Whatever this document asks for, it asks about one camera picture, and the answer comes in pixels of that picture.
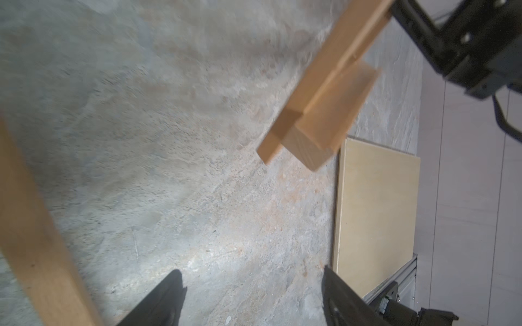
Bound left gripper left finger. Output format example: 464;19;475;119
118;270;188;326

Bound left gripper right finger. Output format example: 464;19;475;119
322;266;390;326

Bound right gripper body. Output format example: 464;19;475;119
390;0;521;141

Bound plywood board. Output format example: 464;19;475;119
333;139;421;297

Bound wooden easel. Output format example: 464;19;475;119
1;1;392;325

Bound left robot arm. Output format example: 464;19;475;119
119;266;459;325

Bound aluminium mounting rail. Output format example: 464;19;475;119
363;254;417;309

